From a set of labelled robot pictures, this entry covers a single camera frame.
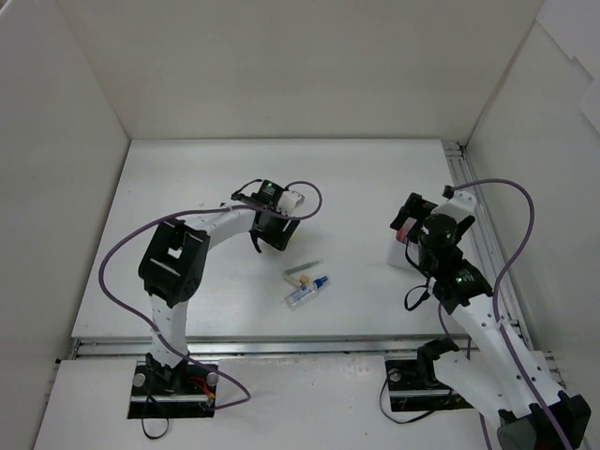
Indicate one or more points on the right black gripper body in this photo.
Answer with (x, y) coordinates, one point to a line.
(412, 212)

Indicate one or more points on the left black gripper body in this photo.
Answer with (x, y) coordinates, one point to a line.
(279, 232)

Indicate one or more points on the green highlighter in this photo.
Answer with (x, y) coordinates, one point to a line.
(302, 267)

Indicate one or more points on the purple pink highlighter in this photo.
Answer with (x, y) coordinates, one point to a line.
(402, 234)

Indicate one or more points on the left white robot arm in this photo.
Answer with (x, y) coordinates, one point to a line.
(172, 266)

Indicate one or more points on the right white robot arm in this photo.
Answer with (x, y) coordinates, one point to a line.
(527, 407)

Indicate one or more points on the white container box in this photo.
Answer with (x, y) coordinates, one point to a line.
(400, 253)

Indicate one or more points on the clear blue spray bottle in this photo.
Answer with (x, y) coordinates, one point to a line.
(305, 292)

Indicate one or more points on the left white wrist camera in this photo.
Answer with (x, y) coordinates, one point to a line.
(290, 200)

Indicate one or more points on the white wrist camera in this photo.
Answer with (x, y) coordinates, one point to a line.
(459, 205)
(290, 200)

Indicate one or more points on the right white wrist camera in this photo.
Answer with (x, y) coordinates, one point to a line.
(459, 205)

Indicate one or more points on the front aluminium rail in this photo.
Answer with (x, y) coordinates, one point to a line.
(261, 346)

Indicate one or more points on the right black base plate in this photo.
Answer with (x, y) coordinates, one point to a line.
(406, 392)

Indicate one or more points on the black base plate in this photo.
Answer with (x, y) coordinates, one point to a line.
(406, 392)
(192, 397)

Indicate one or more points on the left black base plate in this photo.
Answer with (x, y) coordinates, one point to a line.
(192, 397)

